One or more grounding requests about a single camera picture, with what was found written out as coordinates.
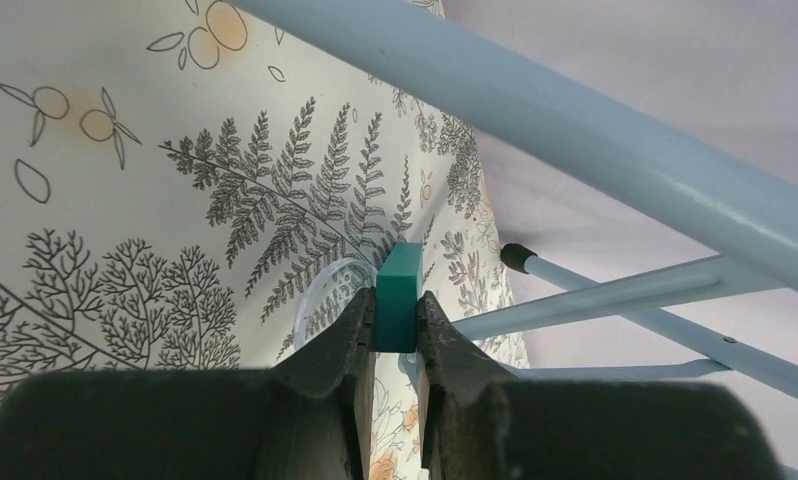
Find clear dealer disc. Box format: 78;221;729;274
292;258;377;351

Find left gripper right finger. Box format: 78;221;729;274
416;293;783;479

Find teal rectangular block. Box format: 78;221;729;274
373;242;423;353

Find blue tripod stand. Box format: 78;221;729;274
239;1;798;400

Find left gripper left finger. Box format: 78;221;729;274
0;289;375;479

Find floral table cloth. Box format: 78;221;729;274
0;1;513;479

